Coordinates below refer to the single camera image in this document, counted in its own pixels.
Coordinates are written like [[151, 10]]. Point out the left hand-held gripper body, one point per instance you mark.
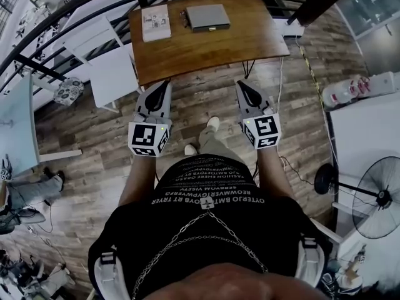
[[143, 136]]

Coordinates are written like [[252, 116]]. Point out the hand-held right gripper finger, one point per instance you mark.
[[265, 103], [242, 105]]

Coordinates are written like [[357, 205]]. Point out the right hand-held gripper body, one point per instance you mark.
[[267, 128]]

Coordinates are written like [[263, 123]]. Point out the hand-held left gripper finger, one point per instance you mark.
[[167, 108], [143, 102]]

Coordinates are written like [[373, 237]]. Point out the grey metal box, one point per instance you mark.
[[206, 14]]

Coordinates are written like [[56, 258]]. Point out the person's right forearm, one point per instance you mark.
[[272, 173]]

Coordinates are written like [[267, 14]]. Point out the person's left forearm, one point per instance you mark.
[[137, 180]]

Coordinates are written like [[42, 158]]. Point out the person's right white shoe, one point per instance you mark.
[[213, 123]]

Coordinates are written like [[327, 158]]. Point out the person's white shoe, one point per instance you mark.
[[190, 150], [213, 123]]

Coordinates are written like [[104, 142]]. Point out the white wooden chair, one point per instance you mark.
[[112, 73]]

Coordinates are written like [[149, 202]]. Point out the person's left white shoe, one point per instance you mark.
[[190, 150]]

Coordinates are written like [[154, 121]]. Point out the person's beige trousers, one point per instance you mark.
[[212, 145]]

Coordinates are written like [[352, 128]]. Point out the yellow black striped tape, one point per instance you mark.
[[311, 73]]

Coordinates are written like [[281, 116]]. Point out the wooden table with hairpin legs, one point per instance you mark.
[[203, 52]]

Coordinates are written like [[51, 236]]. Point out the pack of plastic water bottles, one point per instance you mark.
[[337, 94]]

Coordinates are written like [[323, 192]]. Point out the black standing fan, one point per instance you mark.
[[323, 178]]

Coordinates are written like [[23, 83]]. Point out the floral seat cushion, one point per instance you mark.
[[68, 91]]

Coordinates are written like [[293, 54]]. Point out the white book with photo cover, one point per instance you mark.
[[156, 23]]

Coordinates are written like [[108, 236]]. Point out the white cabinet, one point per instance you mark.
[[365, 130]]

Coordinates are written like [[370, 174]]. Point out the white storage box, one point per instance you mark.
[[386, 83]]

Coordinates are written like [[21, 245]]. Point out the white glass-top table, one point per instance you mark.
[[15, 120]]

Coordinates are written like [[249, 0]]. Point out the person's black printed t-shirt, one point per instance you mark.
[[203, 255]]

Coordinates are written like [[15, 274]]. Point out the glass partition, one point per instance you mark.
[[365, 14]]

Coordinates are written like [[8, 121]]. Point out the person's chin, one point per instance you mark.
[[225, 283]]

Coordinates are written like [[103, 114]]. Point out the brown wooden railing post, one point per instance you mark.
[[322, 3]]

